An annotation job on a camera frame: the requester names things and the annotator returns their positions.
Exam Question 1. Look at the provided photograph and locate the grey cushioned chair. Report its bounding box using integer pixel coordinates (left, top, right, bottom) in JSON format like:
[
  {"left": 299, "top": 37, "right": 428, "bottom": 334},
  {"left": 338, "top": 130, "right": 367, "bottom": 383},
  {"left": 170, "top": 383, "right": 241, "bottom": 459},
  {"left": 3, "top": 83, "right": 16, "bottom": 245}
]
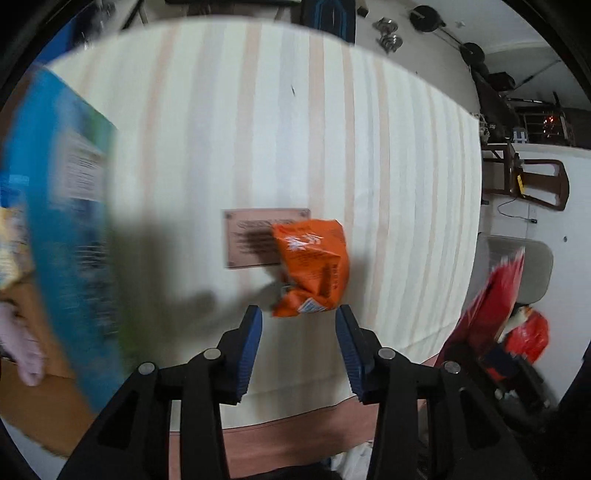
[{"left": 474, "top": 233, "right": 554, "bottom": 306}]

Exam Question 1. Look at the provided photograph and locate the open cardboard box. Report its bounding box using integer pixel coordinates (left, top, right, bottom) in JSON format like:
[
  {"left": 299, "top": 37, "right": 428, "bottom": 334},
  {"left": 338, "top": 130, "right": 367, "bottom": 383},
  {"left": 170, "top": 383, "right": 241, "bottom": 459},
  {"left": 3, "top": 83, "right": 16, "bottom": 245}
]
[{"left": 1, "top": 68, "right": 126, "bottom": 456}]

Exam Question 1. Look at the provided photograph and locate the red plastic bag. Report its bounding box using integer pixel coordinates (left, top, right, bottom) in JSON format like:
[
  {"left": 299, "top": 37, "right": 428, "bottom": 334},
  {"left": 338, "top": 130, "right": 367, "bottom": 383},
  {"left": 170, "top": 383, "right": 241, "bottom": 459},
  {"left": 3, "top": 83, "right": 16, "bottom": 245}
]
[{"left": 502, "top": 306, "right": 550, "bottom": 364}]

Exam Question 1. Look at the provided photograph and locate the blue black weight bench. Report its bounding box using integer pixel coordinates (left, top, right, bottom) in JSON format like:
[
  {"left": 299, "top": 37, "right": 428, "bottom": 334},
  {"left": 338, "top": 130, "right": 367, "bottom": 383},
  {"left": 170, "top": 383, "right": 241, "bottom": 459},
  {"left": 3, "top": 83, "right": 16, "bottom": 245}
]
[{"left": 301, "top": 0, "right": 356, "bottom": 44}]

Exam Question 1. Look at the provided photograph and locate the chrome dumbbell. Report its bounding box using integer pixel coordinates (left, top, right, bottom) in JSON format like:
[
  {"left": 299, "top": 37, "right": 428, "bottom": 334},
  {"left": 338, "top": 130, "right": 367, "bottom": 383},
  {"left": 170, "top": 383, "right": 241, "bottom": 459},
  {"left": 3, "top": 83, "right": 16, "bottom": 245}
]
[{"left": 372, "top": 17, "right": 404, "bottom": 55}]

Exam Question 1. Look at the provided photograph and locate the floor barbell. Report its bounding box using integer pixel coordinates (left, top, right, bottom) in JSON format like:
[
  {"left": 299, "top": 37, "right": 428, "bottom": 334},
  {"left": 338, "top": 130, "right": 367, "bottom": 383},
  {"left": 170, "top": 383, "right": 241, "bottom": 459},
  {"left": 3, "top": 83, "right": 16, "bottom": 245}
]
[{"left": 409, "top": 5, "right": 486, "bottom": 67}]

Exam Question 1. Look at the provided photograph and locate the red snack bag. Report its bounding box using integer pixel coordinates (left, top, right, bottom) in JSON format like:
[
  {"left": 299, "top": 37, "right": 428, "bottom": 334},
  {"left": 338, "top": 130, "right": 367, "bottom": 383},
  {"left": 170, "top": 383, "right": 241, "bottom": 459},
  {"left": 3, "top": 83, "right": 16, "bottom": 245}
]
[{"left": 436, "top": 247, "right": 525, "bottom": 367}]

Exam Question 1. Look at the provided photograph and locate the brown wooden chair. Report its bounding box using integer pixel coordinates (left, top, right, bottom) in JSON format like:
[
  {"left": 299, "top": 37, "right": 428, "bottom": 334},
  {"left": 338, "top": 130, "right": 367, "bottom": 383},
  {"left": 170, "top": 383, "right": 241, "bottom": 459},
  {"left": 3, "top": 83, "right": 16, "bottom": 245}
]
[{"left": 482, "top": 143, "right": 570, "bottom": 212}]

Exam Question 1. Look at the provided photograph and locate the orange snack bag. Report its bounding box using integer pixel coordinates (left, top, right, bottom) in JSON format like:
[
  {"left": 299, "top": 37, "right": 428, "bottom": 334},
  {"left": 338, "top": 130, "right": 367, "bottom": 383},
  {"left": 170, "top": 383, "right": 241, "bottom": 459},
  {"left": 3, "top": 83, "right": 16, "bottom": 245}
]
[{"left": 271, "top": 219, "right": 349, "bottom": 318}]

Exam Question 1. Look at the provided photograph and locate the pink card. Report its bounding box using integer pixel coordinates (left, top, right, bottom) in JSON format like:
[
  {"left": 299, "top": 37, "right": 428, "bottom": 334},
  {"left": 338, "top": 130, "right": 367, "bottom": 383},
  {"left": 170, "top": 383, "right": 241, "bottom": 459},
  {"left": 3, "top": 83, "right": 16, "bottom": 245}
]
[{"left": 223, "top": 208, "right": 311, "bottom": 269}]

